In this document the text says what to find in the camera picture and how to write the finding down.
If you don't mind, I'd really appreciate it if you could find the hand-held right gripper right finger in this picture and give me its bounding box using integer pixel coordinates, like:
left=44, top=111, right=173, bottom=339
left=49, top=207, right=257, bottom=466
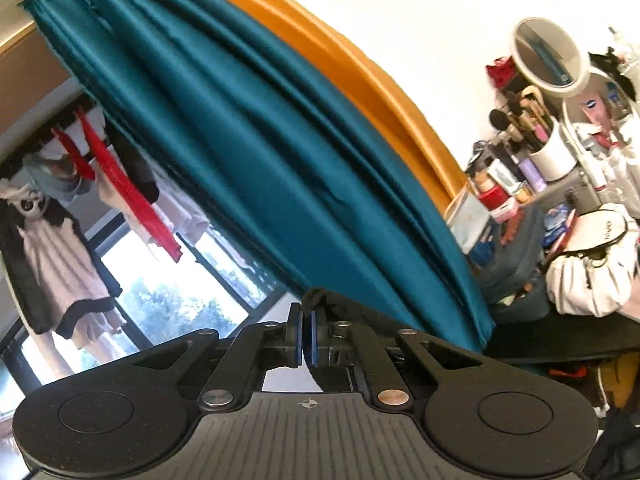
left=309, top=309, right=482, bottom=412

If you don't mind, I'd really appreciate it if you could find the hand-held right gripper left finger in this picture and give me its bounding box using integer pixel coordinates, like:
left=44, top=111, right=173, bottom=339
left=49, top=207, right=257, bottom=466
left=132, top=304, right=304, bottom=414

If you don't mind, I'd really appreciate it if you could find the white hanging garment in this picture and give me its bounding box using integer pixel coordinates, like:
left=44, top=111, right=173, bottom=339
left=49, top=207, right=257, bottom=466
left=97, top=170, right=211, bottom=256

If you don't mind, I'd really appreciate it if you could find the clear organiser box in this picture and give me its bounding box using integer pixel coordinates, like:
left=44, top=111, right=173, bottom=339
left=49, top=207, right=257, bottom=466
left=445, top=182, right=493, bottom=256

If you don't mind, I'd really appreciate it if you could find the teal curtain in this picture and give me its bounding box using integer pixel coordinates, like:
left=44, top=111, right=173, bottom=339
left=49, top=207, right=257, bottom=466
left=17, top=0, right=496, bottom=353

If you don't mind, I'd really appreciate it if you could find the grey blue pouch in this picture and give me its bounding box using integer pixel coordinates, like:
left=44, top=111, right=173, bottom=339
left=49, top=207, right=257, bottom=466
left=475, top=205, right=551, bottom=321

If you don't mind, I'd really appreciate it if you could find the black hanging garment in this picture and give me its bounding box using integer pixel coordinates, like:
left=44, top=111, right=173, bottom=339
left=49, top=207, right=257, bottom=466
left=107, top=125, right=161, bottom=206

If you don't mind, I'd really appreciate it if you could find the long red hanging cloth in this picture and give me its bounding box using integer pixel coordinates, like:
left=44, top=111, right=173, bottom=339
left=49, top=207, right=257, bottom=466
left=75, top=110, right=183, bottom=263

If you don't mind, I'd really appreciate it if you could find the cluster of cosmetic bottles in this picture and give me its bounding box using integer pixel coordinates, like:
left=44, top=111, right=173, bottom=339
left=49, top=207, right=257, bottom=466
left=465, top=140, right=548, bottom=221

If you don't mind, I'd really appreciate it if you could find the panda hooded robe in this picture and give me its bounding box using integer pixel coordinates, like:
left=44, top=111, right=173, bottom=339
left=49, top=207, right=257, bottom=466
left=0, top=180, right=123, bottom=351

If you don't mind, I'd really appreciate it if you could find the blue packet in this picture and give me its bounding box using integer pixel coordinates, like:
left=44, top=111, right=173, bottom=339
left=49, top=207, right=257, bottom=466
left=542, top=205, right=581, bottom=246

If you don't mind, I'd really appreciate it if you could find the orange curtain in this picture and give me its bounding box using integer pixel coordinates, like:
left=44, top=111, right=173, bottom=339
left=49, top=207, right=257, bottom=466
left=160, top=0, right=471, bottom=201

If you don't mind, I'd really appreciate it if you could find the white bag black trim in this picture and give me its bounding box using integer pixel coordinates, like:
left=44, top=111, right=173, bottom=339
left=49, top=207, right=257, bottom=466
left=545, top=205, right=640, bottom=318

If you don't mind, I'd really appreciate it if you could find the grey hanging garment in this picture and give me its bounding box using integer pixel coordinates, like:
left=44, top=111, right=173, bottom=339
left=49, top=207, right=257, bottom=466
left=22, top=152, right=93, bottom=196

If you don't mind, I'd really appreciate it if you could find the short red hanging cloth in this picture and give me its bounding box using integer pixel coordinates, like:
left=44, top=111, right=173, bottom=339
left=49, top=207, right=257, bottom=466
left=50, top=127, right=96, bottom=181

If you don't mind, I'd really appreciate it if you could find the white brush cup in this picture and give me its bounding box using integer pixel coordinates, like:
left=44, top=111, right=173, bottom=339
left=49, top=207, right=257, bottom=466
left=527, top=120, right=578, bottom=183

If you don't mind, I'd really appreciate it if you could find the bunch of makeup brushes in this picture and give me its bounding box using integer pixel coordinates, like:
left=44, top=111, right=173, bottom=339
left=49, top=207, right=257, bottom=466
left=490, top=85, right=553, bottom=153

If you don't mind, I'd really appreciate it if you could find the yellow cloth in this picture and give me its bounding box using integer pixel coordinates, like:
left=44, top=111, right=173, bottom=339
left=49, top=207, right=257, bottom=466
left=597, top=360, right=640, bottom=411

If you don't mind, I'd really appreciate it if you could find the red fabric ornament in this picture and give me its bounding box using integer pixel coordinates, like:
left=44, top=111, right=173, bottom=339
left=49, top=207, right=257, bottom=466
left=487, top=57, right=521, bottom=93

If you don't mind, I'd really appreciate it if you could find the round white vanity mirror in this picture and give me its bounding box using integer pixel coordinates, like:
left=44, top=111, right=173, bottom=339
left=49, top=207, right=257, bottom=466
left=514, top=17, right=592, bottom=98

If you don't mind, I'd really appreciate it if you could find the black hair bow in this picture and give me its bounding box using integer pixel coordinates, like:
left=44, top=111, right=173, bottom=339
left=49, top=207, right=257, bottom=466
left=587, top=47, right=640, bottom=96

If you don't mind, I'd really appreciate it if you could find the black clothes rail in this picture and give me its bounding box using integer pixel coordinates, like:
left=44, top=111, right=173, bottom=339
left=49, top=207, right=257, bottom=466
left=0, top=100, right=108, bottom=161

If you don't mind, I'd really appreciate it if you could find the white oval ring stand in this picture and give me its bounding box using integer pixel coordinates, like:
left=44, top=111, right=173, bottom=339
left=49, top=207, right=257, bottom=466
left=560, top=71, right=633, bottom=201

